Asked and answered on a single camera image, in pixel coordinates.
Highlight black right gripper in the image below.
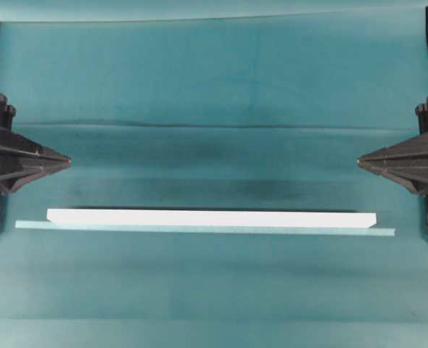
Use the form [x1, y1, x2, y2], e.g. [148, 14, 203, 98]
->
[358, 97, 428, 194]

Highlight white wooden board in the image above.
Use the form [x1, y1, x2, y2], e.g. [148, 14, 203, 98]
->
[46, 209, 377, 228]

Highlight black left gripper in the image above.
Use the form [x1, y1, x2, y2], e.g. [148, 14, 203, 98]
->
[0, 94, 71, 193]

